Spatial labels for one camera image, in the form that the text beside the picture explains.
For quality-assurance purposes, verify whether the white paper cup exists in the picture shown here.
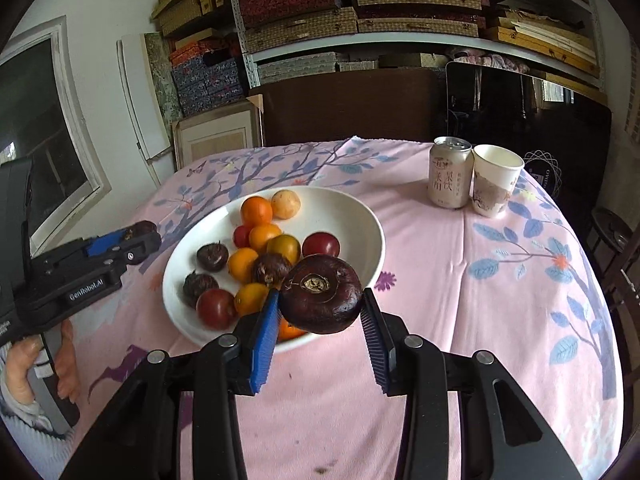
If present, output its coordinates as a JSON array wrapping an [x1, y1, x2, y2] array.
[[471, 144, 525, 218]]

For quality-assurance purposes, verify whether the white framed window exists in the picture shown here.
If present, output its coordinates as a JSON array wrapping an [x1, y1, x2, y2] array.
[[0, 15, 113, 258]]

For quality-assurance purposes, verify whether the orange patterned box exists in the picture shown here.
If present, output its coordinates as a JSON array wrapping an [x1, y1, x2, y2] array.
[[169, 40, 236, 67]]

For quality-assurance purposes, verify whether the white drink can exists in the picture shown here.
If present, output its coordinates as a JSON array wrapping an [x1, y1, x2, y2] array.
[[427, 136, 474, 209]]

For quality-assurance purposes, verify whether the shelf of woven boxes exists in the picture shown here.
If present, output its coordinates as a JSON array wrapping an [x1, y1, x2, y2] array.
[[152, 0, 601, 78]]

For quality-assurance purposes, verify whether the person's left forearm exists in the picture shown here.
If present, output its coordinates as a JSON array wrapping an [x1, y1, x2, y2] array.
[[0, 395, 71, 466]]

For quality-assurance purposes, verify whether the green marbled board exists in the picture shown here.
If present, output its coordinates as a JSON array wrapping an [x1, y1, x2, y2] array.
[[144, 31, 182, 117]]

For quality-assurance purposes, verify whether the orange kumquat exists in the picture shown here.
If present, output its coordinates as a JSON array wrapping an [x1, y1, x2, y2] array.
[[234, 282, 271, 317], [248, 223, 283, 255], [277, 317, 307, 343], [227, 247, 259, 283], [240, 196, 274, 226]]

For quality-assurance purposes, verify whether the white round plate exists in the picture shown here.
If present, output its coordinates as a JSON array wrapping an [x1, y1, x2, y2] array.
[[161, 186, 387, 355]]

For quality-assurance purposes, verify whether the pink printed tablecloth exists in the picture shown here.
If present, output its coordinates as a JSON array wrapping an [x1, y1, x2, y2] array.
[[30, 136, 626, 480]]

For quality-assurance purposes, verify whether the person's left hand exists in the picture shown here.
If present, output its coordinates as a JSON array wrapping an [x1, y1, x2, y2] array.
[[0, 319, 80, 413]]

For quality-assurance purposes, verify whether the white board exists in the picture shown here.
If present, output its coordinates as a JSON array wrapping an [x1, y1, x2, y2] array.
[[117, 34, 173, 186]]

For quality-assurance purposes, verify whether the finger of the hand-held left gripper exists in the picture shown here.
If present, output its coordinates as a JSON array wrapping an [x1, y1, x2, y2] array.
[[97, 232, 162, 268], [82, 229, 133, 257]]

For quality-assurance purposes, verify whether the pink folded cloth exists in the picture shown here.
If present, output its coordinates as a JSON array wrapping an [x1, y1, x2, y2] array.
[[450, 47, 531, 73]]

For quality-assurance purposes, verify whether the checked curtain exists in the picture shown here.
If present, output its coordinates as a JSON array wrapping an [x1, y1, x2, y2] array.
[[622, 105, 640, 147]]

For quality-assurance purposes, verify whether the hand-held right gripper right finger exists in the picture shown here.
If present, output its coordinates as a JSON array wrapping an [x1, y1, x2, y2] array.
[[360, 287, 583, 480]]

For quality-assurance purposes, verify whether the white metal shelf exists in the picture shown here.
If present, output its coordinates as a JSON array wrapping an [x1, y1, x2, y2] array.
[[225, 0, 608, 91]]

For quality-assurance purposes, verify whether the beige picture frame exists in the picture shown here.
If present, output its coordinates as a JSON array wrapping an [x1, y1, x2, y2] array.
[[171, 95, 264, 173]]

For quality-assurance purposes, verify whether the green-tinged kumquat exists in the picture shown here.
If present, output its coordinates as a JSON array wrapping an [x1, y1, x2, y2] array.
[[266, 234, 302, 265]]

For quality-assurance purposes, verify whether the dark wooden chair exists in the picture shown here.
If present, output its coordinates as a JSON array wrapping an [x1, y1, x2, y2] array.
[[582, 205, 640, 361]]

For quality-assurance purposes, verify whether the black glossy panel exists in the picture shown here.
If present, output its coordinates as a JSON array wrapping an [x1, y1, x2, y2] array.
[[444, 61, 613, 211]]

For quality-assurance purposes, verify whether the stack of blue patterned boxes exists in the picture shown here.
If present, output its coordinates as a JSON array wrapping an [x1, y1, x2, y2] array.
[[170, 55, 247, 118]]

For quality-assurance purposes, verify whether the pale yellow round fruit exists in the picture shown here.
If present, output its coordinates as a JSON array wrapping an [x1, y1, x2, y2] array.
[[271, 189, 302, 220]]

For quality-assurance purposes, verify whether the dark water chestnut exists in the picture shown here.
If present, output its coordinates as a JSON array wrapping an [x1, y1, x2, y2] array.
[[182, 271, 220, 308], [278, 254, 364, 335], [251, 253, 293, 287], [196, 242, 230, 273], [122, 220, 157, 241]]

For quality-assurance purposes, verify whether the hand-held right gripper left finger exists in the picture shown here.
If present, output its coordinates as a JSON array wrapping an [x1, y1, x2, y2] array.
[[60, 287, 281, 480]]

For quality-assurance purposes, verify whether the brown wooden panel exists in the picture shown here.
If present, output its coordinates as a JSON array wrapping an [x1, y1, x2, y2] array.
[[248, 67, 446, 147]]

